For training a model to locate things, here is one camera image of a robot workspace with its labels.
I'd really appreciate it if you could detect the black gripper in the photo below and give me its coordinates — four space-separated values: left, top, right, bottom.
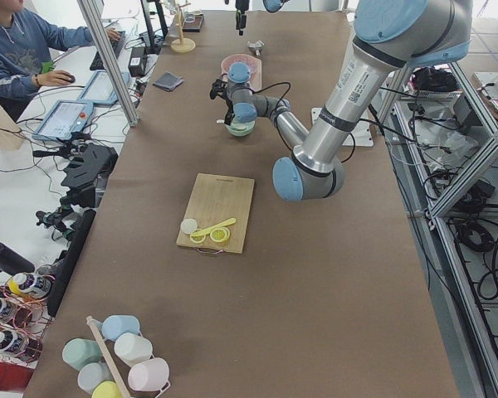
235 0 249 34
224 98 236 125

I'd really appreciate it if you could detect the white ceramic spoon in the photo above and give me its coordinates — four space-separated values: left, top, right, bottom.
216 119 255 131

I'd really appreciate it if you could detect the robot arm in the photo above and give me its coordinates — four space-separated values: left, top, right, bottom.
235 0 287 36
220 1 473 201

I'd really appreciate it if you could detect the mint green bowl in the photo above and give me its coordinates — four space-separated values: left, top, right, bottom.
225 125 255 138

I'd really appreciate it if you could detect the metal ice scoop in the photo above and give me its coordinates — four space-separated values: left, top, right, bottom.
247 40 265 57

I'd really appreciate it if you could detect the pink bowl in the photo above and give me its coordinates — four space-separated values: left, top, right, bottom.
220 53 261 90

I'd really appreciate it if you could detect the cream rectangular tray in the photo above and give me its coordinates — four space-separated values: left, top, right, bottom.
219 57 263 94

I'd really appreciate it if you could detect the dark wooden tray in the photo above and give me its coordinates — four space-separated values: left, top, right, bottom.
183 14 204 32

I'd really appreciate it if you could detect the wooden mug tree stand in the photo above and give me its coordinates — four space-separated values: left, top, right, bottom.
164 1 196 53

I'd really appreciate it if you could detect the grey folded cloth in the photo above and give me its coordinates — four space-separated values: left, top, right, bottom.
153 71 184 92

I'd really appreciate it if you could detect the wooden cutting board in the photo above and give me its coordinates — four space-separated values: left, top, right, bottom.
176 173 255 254

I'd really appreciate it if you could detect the yellow plastic knife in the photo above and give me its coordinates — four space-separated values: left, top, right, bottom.
189 217 237 237

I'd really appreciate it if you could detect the lemon slice stack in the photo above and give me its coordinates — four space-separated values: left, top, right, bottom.
209 226 231 244

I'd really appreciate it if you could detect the lemon slice near bun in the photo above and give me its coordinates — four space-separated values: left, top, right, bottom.
189 235 207 245

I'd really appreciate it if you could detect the black keyboard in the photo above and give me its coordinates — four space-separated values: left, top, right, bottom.
89 30 127 71

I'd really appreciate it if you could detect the teach pendant tablet far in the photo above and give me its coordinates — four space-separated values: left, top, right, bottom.
77 70 118 106

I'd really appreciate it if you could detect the teach pendant tablet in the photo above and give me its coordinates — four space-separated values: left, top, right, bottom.
32 100 94 141
77 70 118 106

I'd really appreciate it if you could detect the teach pendant tablet near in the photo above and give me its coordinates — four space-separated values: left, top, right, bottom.
32 100 94 141

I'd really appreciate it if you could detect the person in blue hoodie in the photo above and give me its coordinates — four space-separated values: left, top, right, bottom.
0 0 121 121

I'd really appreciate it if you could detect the blue cup on rack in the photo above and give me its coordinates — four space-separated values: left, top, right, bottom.
101 314 140 342

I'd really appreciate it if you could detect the white cup on rack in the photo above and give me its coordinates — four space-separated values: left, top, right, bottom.
114 332 153 366

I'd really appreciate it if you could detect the wooden cup rack rod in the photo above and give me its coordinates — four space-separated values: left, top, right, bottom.
85 315 131 398

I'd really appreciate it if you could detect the yellow bottle in rack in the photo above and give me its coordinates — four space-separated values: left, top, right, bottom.
11 273 52 299

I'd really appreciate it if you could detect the pink cup on rack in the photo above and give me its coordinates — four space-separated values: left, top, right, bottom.
128 357 170 391

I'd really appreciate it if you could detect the green cup on rack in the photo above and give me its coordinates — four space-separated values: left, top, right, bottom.
61 338 102 371

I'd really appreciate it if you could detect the grey cup on rack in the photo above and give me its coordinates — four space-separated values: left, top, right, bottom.
77 362 113 394

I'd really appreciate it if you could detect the yellow cup on rack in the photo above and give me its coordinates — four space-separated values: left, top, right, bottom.
91 381 123 398

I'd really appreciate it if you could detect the black camera tripod mount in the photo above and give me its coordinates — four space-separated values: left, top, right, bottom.
32 140 118 242

